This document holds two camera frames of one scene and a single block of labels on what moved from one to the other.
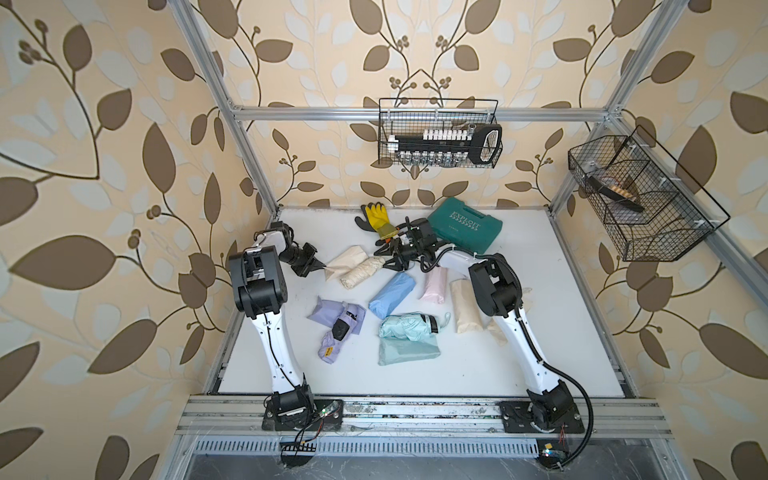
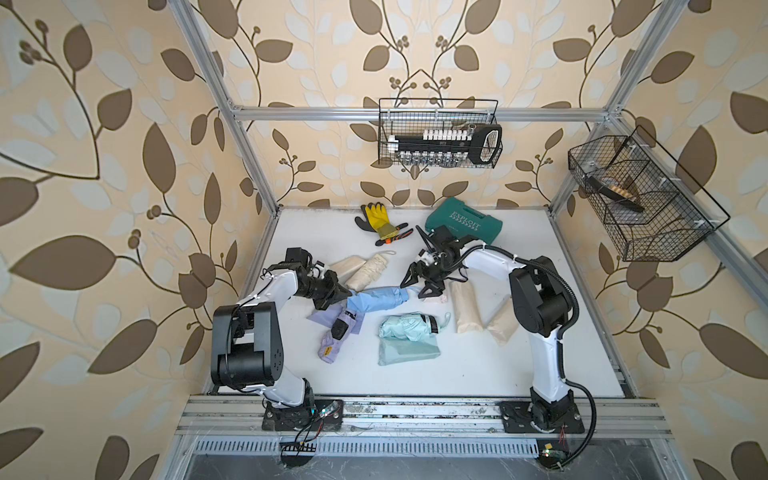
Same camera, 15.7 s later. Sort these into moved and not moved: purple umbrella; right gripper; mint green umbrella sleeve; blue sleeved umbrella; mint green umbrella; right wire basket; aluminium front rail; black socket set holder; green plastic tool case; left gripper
Moved: blue sleeved umbrella; right gripper; left gripper
Not moved: mint green umbrella; aluminium front rail; green plastic tool case; right wire basket; mint green umbrella sleeve; black socket set holder; purple umbrella
